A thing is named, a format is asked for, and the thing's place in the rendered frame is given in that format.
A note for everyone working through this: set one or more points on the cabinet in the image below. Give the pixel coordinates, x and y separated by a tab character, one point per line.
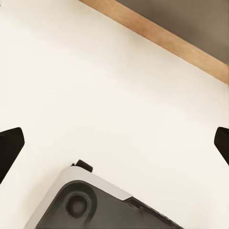
202	23

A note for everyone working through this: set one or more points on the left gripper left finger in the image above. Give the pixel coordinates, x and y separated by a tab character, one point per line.
11	143

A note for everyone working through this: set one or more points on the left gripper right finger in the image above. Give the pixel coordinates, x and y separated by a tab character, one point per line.
221	141

